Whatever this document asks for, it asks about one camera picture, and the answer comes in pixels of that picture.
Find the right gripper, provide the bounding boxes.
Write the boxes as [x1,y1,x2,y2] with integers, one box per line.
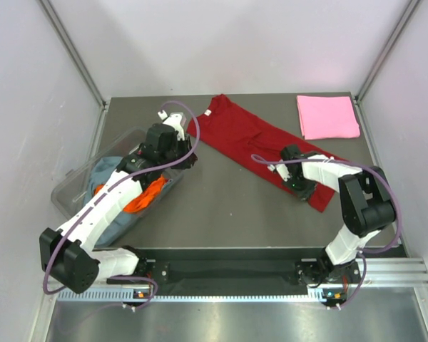
[281,173,317,202]

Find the red t shirt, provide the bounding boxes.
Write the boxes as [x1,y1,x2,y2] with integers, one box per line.
[197,94,335,194]

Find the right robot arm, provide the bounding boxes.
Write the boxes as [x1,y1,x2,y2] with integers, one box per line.
[275,145,397,284]

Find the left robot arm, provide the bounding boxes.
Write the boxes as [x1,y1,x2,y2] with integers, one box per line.
[39,113,197,294]

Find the orange t shirt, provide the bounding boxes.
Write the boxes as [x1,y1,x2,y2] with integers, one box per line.
[77,172,166,226]

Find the grey blue t shirt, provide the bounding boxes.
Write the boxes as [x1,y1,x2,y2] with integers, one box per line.
[83,156,139,249]

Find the folded pink t shirt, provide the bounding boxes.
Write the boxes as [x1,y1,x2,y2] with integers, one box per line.
[297,95,360,140]

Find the clear plastic bin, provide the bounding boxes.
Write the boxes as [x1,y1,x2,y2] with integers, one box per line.
[51,127,183,247]

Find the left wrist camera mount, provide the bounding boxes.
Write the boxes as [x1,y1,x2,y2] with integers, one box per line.
[158,110,186,141]

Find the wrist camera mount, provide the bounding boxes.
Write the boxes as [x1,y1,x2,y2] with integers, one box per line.
[267,163,290,182]
[158,110,186,141]

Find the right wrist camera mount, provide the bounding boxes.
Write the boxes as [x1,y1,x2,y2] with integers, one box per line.
[267,163,290,182]

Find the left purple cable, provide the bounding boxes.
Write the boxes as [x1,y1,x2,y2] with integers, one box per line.
[42,100,200,311]

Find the purple cable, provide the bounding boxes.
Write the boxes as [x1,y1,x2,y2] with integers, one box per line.
[251,153,403,309]
[42,100,200,311]

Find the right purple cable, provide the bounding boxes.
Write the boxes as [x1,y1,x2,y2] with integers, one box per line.
[251,153,403,309]

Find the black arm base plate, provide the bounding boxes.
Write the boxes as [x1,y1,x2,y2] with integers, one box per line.
[107,247,359,286]

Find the left aluminium frame post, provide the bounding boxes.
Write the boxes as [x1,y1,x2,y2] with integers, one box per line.
[36,0,106,108]

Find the aluminium frame post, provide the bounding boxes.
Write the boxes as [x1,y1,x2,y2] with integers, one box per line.
[36,0,106,108]
[354,0,422,103]

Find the slotted cable duct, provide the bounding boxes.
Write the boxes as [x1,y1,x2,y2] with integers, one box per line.
[56,286,343,304]

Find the right aluminium frame post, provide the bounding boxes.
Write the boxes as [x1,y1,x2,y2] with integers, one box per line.
[354,0,422,103]

